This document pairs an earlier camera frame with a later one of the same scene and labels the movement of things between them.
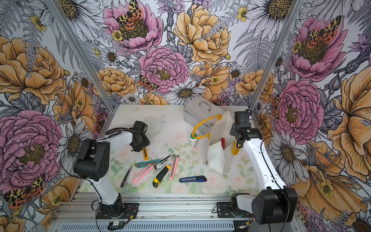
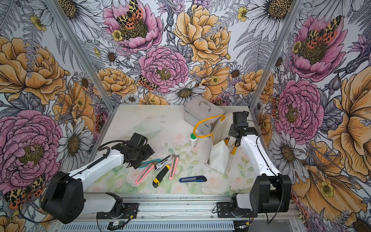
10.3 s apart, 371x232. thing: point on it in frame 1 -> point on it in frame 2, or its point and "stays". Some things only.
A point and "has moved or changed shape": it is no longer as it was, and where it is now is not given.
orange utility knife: (145, 153) has moved or changed shape
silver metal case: (202, 113) stays
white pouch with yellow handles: (216, 127) has moved or changed shape
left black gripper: (146, 143) -> (147, 152)
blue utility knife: (201, 178) stays
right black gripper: (233, 130) stays
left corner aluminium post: (85, 61) stays
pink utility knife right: (175, 161) stays
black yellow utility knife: (161, 176) stays
